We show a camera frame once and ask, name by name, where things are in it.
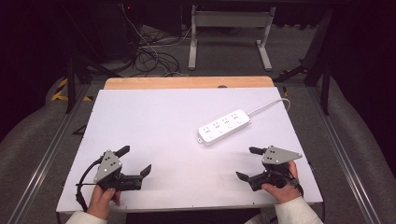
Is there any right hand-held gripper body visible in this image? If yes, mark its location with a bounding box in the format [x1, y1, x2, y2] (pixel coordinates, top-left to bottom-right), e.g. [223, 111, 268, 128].
[248, 145, 304, 192]

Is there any white board sheet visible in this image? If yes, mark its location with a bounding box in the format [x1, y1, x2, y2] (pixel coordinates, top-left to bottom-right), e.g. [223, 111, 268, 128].
[56, 86, 324, 215]

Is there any aluminium floor rail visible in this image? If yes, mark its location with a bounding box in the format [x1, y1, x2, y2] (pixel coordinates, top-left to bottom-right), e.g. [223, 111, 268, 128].
[307, 87, 375, 224]
[7, 84, 92, 224]

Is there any white floor cable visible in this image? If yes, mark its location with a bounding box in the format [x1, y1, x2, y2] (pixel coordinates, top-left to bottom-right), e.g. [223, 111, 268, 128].
[120, 3, 191, 77]

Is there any white metal stand frame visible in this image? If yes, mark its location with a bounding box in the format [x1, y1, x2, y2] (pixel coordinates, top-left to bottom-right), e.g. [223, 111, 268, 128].
[188, 4, 277, 72]

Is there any tangle of black floor cables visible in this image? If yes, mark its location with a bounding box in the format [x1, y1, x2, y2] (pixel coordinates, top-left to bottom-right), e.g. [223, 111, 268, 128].
[133, 25, 182, 77]

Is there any black computer case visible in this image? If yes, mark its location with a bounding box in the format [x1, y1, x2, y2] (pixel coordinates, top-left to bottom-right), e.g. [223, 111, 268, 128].
[92, 2, 143, 63]

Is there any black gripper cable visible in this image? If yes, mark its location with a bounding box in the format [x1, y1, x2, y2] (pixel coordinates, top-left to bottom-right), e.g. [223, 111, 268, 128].
[75, 156, 105, 213]

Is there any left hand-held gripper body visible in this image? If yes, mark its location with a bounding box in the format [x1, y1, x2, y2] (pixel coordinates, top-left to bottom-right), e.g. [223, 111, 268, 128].
[92, 149, 144, 191]

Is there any person's right hand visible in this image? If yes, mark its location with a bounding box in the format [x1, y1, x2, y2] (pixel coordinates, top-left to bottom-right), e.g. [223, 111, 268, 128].
[261, 160, 303, 205]

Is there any black and yellow hazard tape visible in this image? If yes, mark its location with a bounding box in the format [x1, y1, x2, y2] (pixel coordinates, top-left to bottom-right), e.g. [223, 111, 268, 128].
[50, 77, 94, 103]

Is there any person's left hand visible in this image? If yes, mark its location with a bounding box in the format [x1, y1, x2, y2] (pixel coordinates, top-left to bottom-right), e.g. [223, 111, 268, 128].
[86, 185, 122, 220]

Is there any black metal stand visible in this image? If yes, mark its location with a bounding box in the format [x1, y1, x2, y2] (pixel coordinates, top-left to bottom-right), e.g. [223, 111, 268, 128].
[273, 8, 332, 117]
[64, 55, 123, 115]

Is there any white power strip cable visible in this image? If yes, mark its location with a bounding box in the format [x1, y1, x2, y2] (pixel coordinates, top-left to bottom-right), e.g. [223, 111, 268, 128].
[247, 97, 291, 118]

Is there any white power strip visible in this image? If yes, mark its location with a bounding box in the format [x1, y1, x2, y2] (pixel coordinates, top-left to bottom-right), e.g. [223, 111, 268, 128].
[196, 108, 252, 147]

